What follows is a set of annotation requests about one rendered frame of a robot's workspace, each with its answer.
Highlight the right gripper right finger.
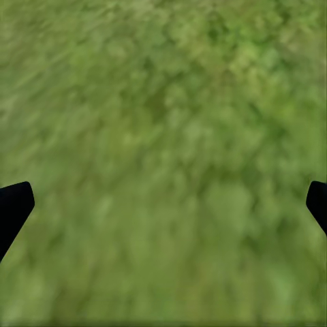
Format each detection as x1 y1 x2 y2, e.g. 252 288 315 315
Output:
306 181 327 234

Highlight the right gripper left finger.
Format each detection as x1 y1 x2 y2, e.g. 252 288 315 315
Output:
0 181 35 262

